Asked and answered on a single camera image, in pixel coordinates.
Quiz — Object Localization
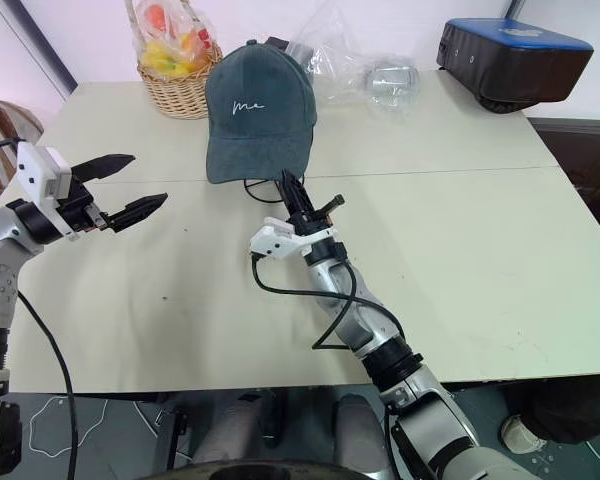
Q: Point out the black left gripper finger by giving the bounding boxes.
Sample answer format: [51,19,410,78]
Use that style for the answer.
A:
[71,153,137,183]
[106,192,170,234]

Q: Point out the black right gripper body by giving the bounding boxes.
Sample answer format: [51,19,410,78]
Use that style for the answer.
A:
[286,207,338,237]

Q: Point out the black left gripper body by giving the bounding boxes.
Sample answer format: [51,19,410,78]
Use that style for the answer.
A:
[58,179,113,235]

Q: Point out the dark green baseball cap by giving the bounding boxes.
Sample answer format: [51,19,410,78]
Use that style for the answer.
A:
[204,39,319,186]

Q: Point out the black box with blue top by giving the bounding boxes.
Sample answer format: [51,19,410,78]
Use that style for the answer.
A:
[435,18,596,115]

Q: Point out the brown wooden chair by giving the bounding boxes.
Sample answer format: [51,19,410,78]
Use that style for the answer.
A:
[0,99,46,212]

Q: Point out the woven wicker basket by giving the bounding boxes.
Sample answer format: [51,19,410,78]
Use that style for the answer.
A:
[124,0,226,121]

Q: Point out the clear crumpled plastic bag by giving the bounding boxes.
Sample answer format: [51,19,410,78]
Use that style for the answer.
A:
[285,2,424,119]

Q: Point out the plastic bag of fruit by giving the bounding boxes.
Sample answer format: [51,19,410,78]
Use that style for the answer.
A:
[126,0,225,77]

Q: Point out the grey robot leg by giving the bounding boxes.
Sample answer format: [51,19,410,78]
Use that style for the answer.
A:
[192,390,266,469]
[331,393,387,469]

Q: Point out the dark rounded robot torso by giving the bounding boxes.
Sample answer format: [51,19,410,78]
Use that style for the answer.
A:
[144,458,381,480]

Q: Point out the white shoe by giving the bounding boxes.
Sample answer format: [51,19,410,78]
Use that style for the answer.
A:
[500,413,549,456]

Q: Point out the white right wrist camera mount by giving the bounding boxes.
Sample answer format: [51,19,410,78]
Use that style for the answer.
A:
[247,217,339,261]

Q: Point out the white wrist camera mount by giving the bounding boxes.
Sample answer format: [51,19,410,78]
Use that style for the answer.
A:
[15,141,76,242]
[247,217,339,261]

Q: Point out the black wire hat stand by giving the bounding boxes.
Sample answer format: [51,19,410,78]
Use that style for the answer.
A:
[242,171,307,205]

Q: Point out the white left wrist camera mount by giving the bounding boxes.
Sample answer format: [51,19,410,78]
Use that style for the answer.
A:
[15,141,76,242]

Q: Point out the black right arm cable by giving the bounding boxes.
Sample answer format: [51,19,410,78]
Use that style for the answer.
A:
[251,243,409,352]

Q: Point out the white cord on floor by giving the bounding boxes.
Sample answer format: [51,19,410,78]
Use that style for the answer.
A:
[28,394,112,457]

